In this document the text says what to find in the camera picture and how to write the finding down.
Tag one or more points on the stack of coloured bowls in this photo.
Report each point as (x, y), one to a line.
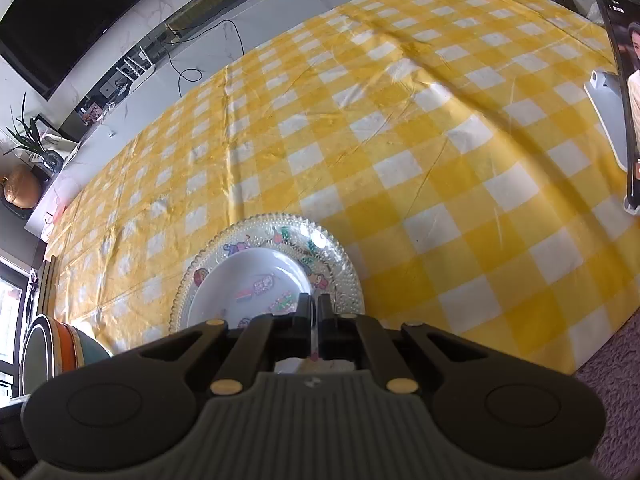
(60, 350)

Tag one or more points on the small white sticker plate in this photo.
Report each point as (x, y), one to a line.
(250, 285)

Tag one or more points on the purple carpet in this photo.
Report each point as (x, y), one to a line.
(617, 385)

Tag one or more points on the black smartphone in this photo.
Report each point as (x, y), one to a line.
(627, 85)

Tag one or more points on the white phone stand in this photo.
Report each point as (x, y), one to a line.
(607, 115)

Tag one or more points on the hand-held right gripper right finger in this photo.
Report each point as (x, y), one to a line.
(327, 321)

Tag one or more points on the clear glass patterned plate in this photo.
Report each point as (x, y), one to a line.
(340, 270)

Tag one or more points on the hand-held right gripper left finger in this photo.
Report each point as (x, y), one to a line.
(302, 321)

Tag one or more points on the black television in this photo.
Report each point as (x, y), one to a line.
(65, 15)

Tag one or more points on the glass vase with plant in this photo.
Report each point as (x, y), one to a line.
(35, 140)

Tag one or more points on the yellow checked tablecloth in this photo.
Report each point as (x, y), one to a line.
(400, 170)

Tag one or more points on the bronze round vase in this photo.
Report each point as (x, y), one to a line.
(21, 187)

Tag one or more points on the white router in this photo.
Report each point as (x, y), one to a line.
(134, 67)

